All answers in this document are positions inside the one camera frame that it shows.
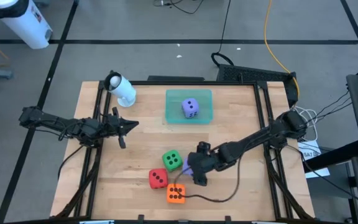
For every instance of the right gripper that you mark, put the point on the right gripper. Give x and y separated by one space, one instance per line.
207 163

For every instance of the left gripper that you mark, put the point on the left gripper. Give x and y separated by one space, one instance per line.
112 127

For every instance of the purple foam die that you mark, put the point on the purple foam die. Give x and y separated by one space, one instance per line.
186 168
185 109

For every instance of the green foam die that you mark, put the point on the green foam die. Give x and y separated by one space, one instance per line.
172 168

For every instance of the red foam die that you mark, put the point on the red foam die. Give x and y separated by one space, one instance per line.
163 172

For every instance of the orange foam die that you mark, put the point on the orange foam die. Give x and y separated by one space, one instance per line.
176 193

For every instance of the teal translucent plastic bin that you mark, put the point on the teal translucent plastic bin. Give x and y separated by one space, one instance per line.
172 119

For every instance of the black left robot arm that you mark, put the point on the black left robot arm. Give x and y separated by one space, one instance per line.
51 121

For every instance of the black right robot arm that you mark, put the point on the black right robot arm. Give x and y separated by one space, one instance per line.
259 137

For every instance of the black table clamp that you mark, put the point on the black table clamp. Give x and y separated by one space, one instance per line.
141 218
228 218

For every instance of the white paper sheet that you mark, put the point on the white paper sheet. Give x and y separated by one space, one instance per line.
317 169

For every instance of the white cylindrical floor bin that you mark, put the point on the white cylindrical floor bin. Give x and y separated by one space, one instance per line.
23 25

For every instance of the black side table frame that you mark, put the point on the black side table frame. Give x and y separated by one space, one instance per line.
334 157

